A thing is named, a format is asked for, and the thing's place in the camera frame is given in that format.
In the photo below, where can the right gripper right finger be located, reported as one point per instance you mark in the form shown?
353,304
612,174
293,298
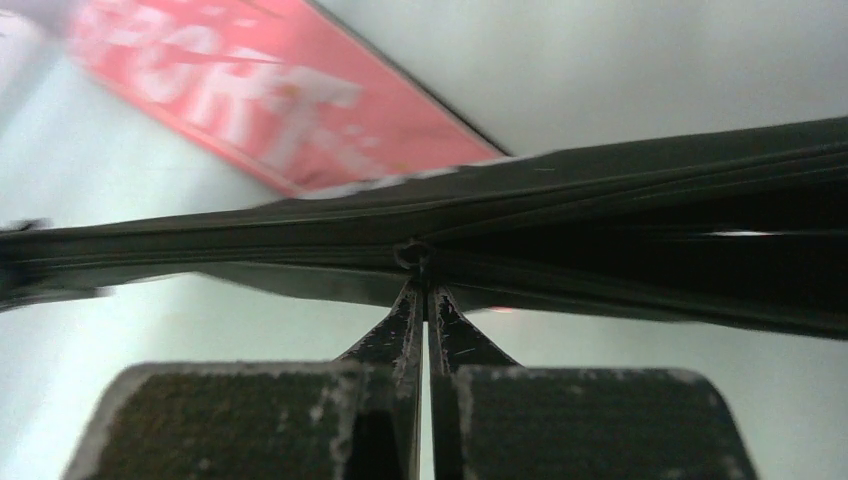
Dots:
493,418

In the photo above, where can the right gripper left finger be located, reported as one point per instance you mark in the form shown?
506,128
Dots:
354,417

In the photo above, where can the black racket bag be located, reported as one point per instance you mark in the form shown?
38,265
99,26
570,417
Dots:
744,228

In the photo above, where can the pink SPORT racket bag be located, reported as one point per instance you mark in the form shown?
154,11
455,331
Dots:
275,88

